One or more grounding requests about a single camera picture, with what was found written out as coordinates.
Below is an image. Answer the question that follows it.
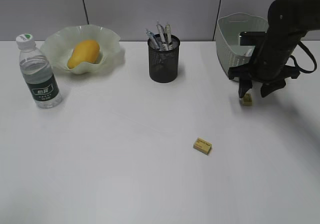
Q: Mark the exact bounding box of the white pen beige grip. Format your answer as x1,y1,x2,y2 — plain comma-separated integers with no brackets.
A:
165,23,173,50

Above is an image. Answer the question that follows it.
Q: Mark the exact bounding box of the clear water bottle green label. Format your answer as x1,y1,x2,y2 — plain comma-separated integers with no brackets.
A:
16,33,62,109

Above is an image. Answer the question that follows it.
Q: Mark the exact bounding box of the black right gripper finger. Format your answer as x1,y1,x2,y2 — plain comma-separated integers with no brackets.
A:
260,80,286,98
238,78,253,99

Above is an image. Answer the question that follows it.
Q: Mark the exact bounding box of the pale green wavy plate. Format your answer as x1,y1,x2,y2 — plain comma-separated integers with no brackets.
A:
40,24,121,75

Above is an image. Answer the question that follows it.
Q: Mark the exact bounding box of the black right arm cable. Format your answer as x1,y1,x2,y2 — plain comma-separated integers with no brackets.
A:
279,0,318,74

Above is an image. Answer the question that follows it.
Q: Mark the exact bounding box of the yellow eraser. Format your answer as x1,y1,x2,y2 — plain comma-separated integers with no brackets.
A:
193,137,212,155
241,93,253,106

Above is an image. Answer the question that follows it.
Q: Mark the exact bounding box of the waste paper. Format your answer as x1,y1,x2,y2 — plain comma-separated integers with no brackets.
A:
245,48,254,57

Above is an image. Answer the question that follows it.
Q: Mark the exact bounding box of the white pen grey grip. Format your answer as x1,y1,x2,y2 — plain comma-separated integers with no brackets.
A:
156,21,168,51

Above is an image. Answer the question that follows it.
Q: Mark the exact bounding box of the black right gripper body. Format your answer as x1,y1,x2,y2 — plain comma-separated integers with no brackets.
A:
227,56,300,86

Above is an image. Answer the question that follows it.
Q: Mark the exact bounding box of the yellow mango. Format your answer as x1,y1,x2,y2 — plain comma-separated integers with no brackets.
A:
67,39,100,69

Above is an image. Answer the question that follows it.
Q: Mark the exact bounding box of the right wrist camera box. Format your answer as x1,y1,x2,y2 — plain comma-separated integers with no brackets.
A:
238,31,266,46

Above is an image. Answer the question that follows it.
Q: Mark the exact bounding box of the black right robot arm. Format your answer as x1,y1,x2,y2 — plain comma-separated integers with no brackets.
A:
227,0,320,98

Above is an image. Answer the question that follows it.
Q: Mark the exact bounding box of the pale green woven basket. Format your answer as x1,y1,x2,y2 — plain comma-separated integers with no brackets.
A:
215,12,269,73

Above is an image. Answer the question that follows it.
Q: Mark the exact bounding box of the black mesh pen holder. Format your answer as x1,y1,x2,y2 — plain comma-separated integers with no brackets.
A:
147,35,181,83

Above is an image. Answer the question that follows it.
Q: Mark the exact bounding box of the blue clip pen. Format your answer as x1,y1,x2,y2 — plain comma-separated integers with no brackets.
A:
146,29,161,50

